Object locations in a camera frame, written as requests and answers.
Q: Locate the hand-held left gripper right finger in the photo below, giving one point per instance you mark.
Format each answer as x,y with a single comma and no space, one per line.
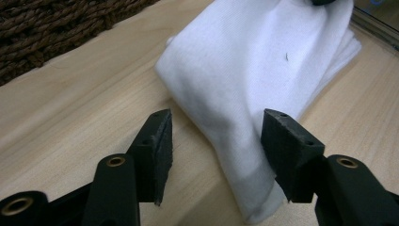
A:
291,157

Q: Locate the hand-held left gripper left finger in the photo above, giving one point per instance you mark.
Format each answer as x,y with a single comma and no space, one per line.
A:
153,157

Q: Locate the white sock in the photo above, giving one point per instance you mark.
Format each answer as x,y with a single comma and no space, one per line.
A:
251,62

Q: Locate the brown wicker basket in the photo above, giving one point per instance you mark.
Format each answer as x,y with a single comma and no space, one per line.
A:
47,31

